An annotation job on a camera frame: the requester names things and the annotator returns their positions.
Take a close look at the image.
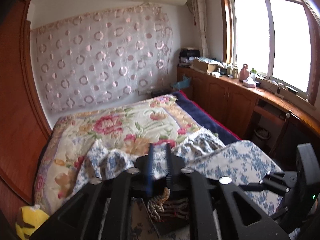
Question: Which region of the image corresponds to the brown bead bracelet pile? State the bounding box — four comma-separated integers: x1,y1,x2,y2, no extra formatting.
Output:
146,187,171,222

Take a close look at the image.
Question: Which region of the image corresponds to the beige side curtain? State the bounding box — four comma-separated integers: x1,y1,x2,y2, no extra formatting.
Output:
191,0,209,57

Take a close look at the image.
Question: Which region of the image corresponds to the cardboard box on cabinet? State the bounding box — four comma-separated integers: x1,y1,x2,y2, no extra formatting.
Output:
193,59,219,73

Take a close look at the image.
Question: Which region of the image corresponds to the navy blue blanket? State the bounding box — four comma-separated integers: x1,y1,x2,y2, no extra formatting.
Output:
171,90,241,145

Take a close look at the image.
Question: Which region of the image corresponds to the teal cloth by bed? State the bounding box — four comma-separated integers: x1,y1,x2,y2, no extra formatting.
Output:
171,75,191,90

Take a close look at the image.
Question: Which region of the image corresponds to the tissue pack on counter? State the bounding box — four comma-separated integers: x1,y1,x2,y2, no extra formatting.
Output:
242,78,257,88

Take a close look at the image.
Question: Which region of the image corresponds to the pink circle patterned curtain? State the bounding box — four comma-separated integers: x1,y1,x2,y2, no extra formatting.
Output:
30,4,173,113

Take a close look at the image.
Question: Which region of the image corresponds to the yellow plush toy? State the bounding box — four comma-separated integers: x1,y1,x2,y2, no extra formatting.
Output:
15,205,49,239

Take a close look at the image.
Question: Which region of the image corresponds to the pink bottle on sill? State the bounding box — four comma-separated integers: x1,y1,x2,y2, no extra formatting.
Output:
239,63,250,82

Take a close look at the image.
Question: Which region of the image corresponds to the wooden side cabinet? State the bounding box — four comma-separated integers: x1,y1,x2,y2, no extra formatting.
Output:
177,67,319,157

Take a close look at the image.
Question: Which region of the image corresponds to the blue floral white cushion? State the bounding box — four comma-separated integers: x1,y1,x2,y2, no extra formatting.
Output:
71,127,303,240

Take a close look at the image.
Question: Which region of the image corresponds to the colourful floral quilt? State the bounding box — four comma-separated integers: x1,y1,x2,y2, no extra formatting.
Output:
34,93,201,215

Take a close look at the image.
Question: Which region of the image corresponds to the black open jewelry box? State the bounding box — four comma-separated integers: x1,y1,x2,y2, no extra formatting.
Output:
143,196,190,237

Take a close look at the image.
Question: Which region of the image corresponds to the window with wooden frame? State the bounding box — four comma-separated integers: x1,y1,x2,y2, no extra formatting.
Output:
221,0,319,105

